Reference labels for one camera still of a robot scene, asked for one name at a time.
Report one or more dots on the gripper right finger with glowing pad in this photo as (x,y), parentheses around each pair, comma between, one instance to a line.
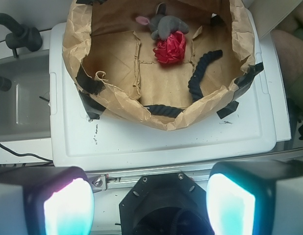
(256,197)

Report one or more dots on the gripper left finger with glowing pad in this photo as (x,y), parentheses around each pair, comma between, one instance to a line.
(45,200)

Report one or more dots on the black faucet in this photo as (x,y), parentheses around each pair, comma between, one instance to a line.
(21,35)

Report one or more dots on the brown paper bag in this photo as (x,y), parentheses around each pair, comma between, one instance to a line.
(110,58)

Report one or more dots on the red crumpled paper ball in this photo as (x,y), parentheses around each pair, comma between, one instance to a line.
(172,50)

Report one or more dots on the grey plush mouse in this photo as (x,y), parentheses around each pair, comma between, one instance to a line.
(162,25)

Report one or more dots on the aluminium rail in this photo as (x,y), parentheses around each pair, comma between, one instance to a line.
(104,180)

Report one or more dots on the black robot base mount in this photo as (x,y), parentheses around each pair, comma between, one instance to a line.
(176,209)

